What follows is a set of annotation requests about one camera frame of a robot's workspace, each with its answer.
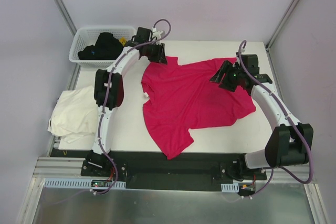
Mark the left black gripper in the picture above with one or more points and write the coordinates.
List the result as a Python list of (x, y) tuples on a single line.
[(156, 53)]

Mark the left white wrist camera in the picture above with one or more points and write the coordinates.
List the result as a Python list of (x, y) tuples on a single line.
[(157, 34)]

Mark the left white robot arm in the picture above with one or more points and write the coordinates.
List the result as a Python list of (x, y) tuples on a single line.
[(109, 89)]

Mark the white cable duct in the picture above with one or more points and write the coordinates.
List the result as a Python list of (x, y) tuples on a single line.
[(77, 183), (230, 188)]

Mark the pink t shirt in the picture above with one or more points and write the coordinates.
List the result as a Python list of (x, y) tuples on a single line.
[(182, 98)]

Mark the right aluminium frame post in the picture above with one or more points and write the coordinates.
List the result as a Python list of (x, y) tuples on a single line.
[(285, 18)]

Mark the left white cable duct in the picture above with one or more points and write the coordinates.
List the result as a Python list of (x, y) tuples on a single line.
[(77, 183)]

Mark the right white cable duct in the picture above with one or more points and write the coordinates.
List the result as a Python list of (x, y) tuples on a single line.
[(230, 188)]

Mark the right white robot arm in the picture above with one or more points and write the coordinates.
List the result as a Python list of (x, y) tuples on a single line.
[(291, 141)]

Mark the black t shirt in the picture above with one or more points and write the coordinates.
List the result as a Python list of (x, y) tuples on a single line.
[(107, 47)]

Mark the white plastic laundry basket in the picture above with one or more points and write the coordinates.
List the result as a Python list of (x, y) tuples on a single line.
[(87, 36)]

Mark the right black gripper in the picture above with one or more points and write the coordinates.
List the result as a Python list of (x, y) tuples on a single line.
[(228, 77)]

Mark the white t shirt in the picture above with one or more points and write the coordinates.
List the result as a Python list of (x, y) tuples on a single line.
[(75, 115)]

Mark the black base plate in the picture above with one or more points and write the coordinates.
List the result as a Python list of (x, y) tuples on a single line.
[(153, 171)]

